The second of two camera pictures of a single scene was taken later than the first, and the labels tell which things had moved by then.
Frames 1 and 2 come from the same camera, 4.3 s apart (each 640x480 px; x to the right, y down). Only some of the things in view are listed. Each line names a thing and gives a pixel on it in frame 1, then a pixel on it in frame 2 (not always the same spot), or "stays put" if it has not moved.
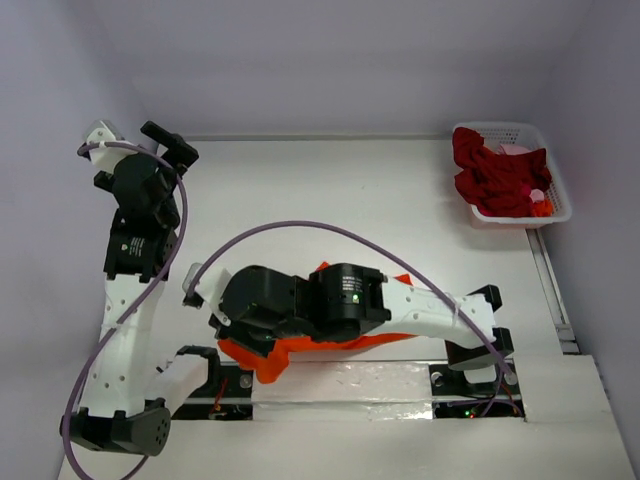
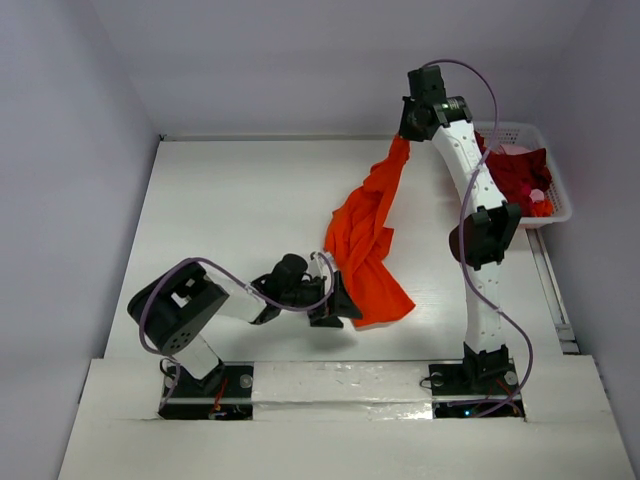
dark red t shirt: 497,184 stays put
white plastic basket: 530,136 stays put
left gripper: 178,152 -> 341,307
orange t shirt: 270,364 -> 358,242
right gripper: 220,326 -> 410,126
